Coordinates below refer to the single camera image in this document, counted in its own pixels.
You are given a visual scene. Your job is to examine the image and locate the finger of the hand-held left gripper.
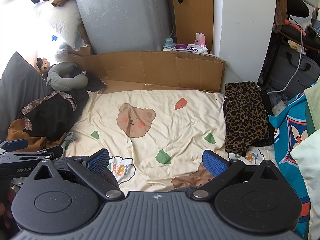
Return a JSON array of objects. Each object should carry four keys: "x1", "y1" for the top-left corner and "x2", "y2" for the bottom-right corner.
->
[
  {"x1": 0, "y1": 139, "x2": 29, "y2": 153},
  {"x1": 0, "y1": 145, "x2": 64, "y2": 160}
]

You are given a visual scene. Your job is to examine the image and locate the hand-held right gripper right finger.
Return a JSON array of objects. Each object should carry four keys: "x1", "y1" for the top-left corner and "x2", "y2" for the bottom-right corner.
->
[{"x1": 191, "y1": 149, "x2": 287, "y2": 202}]

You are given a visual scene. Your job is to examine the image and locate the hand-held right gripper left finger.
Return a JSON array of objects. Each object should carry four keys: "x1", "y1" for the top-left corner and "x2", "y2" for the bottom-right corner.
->
[{"x1": 24, "y1": 149, "x2": 125, "y2": 202}]

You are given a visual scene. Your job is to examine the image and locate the black pants with floral trim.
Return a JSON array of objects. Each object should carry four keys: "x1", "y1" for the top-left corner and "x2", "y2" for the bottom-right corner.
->
[{"x1": 21, "y1": 90, "x2": 90, "y2": 141}]

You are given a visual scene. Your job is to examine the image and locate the folded leopard print cloth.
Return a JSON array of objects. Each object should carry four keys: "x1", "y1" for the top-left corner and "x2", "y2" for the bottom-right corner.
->
[{"x1": 224, "y1": 81, "x2": 270, "y2": 157}]

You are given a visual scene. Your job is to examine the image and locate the dark grey pillow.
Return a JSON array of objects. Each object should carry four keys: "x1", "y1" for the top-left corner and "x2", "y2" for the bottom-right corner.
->
[{"x1": 0, "y1": 52, "x2": 54, "y2": 140}]

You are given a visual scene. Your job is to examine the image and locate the cream bear printed blanket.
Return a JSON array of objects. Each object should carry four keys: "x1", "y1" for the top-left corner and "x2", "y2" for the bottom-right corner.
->
[{"x1": 65, "y1": 90, "x2": 280, "y2": 193}]

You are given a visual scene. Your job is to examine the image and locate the grey neck pillow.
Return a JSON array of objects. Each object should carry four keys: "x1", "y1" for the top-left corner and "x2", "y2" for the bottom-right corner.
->
[{"x1": 46, "y1": 62, "x2": 89, "y2": 91}]

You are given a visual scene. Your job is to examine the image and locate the teal printed blanket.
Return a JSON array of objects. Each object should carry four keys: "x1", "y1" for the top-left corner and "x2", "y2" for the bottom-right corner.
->
[{"x1": 267, "y1": 92, "x2": 320, "y2": 238}]

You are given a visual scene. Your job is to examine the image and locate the black crumpled cloth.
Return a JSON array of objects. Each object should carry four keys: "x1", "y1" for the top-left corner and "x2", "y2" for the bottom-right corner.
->
[{"x1": 66, "y1": 67, "x2": 107, "y2": 94}]

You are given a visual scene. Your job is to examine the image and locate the small brown teddy bear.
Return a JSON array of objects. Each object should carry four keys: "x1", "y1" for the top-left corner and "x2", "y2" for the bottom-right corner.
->
[{"x1": 37, "y1": 57, "x2": 52, "y2": 77}]

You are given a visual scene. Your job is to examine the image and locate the grey fluffy rug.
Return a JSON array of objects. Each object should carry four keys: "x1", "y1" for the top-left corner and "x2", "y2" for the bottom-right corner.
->
[{"x1": 262, "y1": 85, "x2": 293, "y2": 115}]

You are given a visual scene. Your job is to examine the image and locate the large brown cardboard box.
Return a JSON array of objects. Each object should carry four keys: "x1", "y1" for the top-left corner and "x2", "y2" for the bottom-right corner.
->
[{"x1": 66, "y1": 51, "x2": 226, "y2": 93}]

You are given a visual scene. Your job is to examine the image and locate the small cardboard box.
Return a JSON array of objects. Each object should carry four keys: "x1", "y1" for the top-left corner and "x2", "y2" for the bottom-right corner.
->
[{"x1": 66, "y1": 25, "x2": 94, "y2": 55}]

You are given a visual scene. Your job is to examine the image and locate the purple white packet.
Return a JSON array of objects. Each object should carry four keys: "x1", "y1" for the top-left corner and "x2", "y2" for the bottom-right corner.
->
[{"x1": 174, "y1": 44, "x2": 209, "y2": 54}]

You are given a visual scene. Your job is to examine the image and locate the grey laptop bag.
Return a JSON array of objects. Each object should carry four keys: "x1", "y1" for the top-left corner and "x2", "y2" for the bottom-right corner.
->
[{"x1": 269, "y1": 44, "x2": 320, "y2": 98}]

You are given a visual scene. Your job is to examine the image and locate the pink bottle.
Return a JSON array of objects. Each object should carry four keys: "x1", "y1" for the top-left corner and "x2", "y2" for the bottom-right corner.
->
[{"x1": 194, "y1": 32, "x2": 206, "y2": 47}]

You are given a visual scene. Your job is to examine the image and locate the white pillow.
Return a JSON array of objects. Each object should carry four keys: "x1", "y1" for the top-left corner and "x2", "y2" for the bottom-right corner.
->
[{"x1": 32, "y1": 0, "x2": 83, "y2": 50}]

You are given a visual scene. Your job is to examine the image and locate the grey plastic wrapped appliance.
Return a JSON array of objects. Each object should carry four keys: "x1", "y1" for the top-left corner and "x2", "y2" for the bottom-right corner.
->
[{"x1": 70, "y1": 0, "x2": 175, "y2": 55}]

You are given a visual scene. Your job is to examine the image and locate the tall cardboard sheet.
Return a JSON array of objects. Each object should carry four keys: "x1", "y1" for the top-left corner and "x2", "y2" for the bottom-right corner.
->
[{"x1": 166, "y1": 0, "x2": 214, "y2": 53}]

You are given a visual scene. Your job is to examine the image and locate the pink plastic object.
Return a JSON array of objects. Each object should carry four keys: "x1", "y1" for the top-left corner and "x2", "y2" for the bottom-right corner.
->
[{"x1": 285, "y1": 19, "x2": 307, "y2": 36}]

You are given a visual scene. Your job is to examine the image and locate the white charger cable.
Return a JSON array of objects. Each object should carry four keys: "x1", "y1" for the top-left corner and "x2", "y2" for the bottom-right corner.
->
[{"x1": 267, "y1": 29, "x2": 306, "y2": 94}]

